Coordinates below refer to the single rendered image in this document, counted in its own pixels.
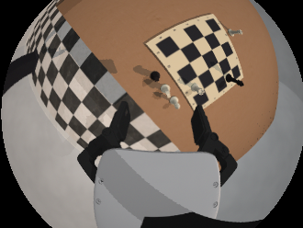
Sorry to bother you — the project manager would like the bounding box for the white rook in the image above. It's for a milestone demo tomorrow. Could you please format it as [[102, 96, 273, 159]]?
[[191, 84, 204, 95]]

